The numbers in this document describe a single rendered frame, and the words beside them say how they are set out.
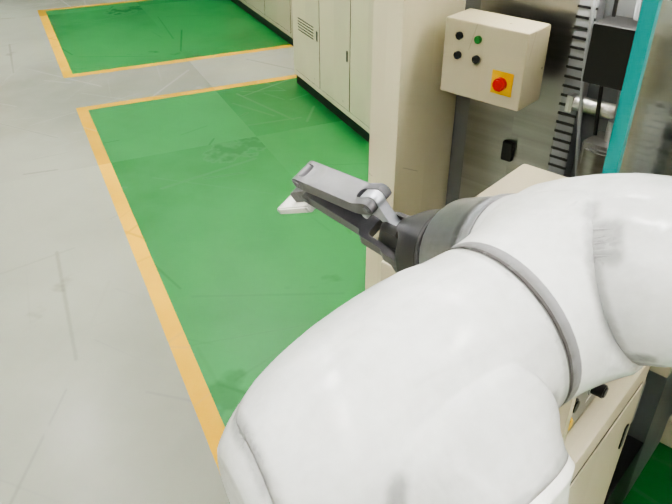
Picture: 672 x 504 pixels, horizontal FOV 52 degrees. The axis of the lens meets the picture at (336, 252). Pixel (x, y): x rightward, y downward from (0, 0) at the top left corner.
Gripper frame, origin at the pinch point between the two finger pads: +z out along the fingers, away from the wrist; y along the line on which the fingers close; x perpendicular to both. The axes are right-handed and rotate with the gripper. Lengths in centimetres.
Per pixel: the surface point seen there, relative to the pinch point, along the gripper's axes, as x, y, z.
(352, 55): 223, 44, 346
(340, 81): 220, 56, 374
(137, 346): -11, 54, 243
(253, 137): 150, 46, 395
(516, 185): 63, 42, 56
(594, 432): 32, 83, 39
